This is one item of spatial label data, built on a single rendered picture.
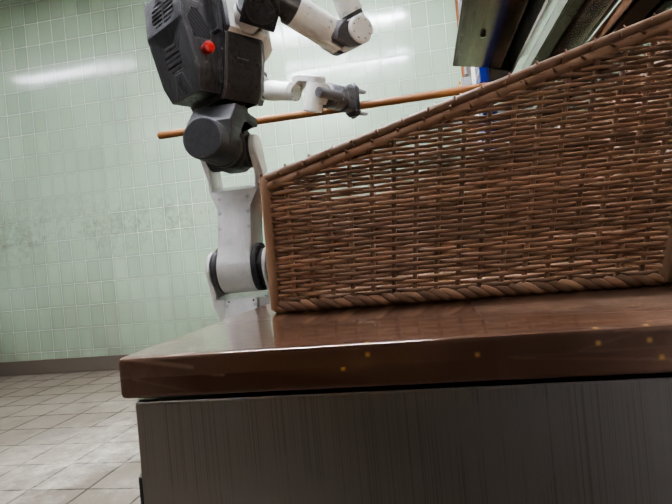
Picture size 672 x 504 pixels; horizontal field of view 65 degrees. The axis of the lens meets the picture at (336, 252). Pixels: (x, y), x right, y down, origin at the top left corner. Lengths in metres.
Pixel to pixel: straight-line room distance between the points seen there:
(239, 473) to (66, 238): 3.69
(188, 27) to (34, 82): 2.85
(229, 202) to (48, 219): 2.64
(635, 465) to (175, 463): 0.30
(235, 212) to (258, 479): 1.24
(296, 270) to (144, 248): 3.17
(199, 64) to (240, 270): 0.57
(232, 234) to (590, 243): 1.16
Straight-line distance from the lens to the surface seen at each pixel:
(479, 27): 2.07
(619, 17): 0.90
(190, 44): 1.55
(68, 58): 4.22
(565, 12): 1.34
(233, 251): 1.56
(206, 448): 0.41
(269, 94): 1.98
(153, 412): 0.42
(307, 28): 1.60
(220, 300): 1.61
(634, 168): 0.59
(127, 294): 3.81
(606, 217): 0.58
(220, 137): 1.44
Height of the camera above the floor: 0.64
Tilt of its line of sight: level
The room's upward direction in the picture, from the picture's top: 5 degrees counter-clockwise
